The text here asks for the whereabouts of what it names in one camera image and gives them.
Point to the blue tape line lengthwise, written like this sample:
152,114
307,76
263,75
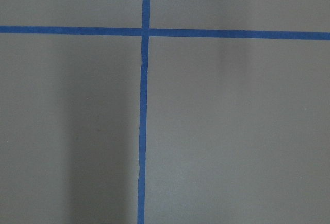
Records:
145,27

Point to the blue tape line crosswise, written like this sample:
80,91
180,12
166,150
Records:
200,33

